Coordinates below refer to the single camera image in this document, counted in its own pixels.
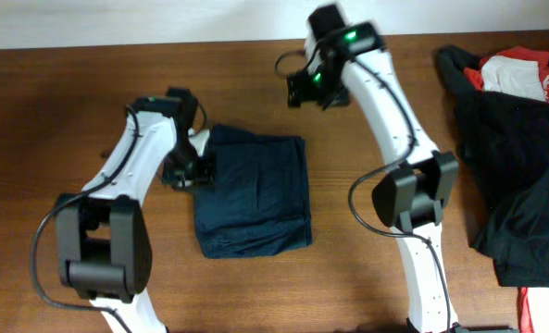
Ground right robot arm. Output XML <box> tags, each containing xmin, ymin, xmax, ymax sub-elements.
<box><xmin>285</xmin><ymin>4</ymin><xmax>459</xmax><ymax>332</ymax></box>

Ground navy blue shorts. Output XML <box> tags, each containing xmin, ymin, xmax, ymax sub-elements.
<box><xmin>193</xmin><ymin>125</ymin><xmax>313</xmax><ymax>259</ymax></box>

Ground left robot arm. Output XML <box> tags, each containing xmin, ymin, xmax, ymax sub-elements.
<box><xmin>53</xmin><ymin>88</ymin><xmax>214</xmax><ymax>332</ymax></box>

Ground black garment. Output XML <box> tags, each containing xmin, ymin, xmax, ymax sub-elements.
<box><xmin>434</xmin><ymin>45</ymin><xmax>549</xmax><ymax>288</ymax></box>

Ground red and white shirt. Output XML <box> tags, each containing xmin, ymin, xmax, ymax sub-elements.
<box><xmin>464</xmin><ymin>47</ymin><xmax>549</xmax><ymax>332</ymax></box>

